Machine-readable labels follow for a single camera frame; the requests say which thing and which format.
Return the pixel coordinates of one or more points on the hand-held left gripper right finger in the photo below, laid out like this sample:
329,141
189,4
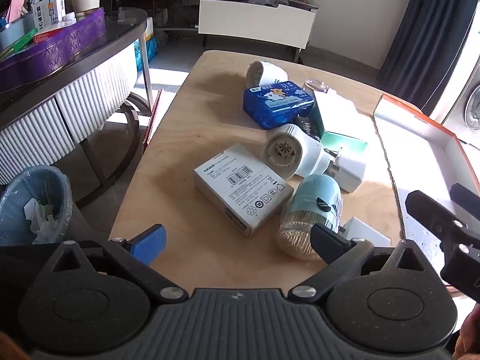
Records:
327,243

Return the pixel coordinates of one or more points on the person's right forearm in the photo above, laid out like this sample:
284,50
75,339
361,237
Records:
468,333

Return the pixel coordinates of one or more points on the white mosquito repellent heater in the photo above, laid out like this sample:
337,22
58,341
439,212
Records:
264,73

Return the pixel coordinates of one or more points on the white charger cube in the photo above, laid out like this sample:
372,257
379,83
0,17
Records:
350,172

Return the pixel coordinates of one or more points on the white labelled box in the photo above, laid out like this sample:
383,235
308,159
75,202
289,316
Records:
240,187

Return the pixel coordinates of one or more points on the small white box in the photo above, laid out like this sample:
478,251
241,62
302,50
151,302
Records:
365,230

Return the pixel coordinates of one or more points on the dark blue curtain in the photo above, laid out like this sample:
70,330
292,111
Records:
423,22

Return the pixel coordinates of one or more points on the red ruler strip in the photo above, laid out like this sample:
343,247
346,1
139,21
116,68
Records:
153,116

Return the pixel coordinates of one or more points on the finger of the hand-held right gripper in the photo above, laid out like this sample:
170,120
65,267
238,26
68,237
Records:
431,212
465,198

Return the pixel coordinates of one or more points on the white and green box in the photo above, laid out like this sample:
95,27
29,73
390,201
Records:
335,114

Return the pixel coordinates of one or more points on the white cup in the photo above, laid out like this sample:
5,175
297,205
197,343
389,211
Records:
85,2

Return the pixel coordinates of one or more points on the white TV cabinet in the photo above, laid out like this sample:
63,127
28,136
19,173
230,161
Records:
255,22

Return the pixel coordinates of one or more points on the grey washing machine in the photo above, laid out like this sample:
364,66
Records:
468,101

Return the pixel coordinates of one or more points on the orange-rimmed cardboard box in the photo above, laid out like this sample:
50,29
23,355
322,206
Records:
423,146

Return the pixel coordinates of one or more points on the dark side table ribbed drawers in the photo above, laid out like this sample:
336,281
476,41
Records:
93,82

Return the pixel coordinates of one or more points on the white plug-in vaporizer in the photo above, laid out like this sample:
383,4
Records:
288,150

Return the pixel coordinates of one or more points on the white medicine box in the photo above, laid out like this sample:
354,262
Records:
48,11

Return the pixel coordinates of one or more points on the purple patterned tin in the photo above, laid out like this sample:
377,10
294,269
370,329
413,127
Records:
56,52

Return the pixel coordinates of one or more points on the crumpled cloth on cabinet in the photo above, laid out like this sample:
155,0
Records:
272,0

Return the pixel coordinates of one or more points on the blue tissue packet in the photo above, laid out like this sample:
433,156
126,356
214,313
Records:
275,99

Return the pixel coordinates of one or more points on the blue trash bin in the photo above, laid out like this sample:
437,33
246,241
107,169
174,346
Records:
33,198

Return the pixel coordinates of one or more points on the blue plastic bags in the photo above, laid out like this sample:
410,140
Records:
148,50

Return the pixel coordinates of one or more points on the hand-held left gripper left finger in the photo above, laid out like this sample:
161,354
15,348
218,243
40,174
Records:
152,242

